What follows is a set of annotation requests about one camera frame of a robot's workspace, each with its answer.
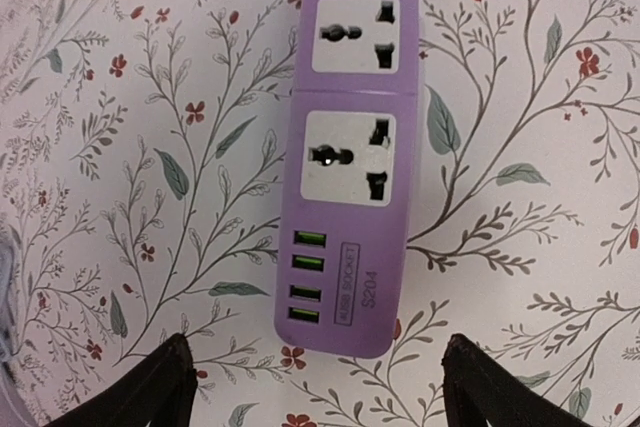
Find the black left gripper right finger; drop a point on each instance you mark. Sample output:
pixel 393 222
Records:
pixel 477 391

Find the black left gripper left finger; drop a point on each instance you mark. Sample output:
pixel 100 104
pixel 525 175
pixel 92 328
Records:
pixel 159 391

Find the purple power strip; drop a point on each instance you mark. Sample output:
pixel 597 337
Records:
pixel 348 175

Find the light blue power strip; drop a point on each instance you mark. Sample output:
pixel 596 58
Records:
pixel 8 304

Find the floral patterned table mat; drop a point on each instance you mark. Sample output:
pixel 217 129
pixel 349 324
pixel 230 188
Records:
pixel 143 145

